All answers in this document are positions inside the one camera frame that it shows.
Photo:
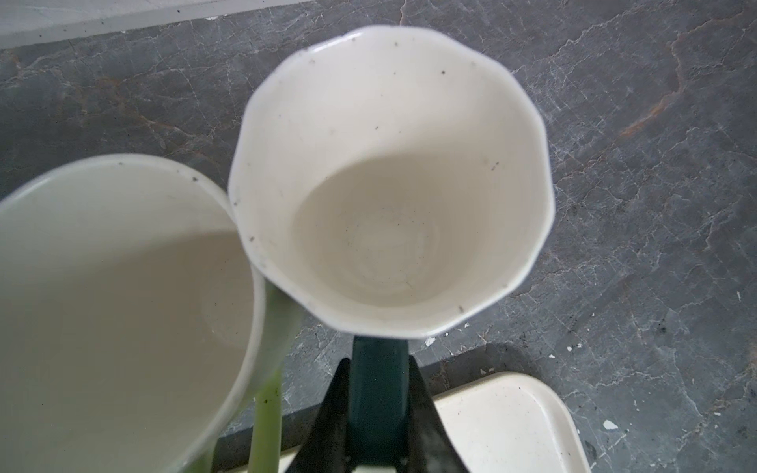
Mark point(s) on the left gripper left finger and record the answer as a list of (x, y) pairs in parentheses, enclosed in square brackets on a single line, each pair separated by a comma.
[(325, 447)]

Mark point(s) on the light green mug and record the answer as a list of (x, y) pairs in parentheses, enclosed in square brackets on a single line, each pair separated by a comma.
[(133, 326)]

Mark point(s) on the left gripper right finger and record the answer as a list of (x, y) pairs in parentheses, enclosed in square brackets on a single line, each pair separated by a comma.
[(429, 448)]

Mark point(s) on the dark green mug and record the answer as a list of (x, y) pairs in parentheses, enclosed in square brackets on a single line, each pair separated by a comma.
[(394, 183)]

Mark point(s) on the beige serving tray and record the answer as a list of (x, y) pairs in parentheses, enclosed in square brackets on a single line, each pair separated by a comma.
[(502, 423)]

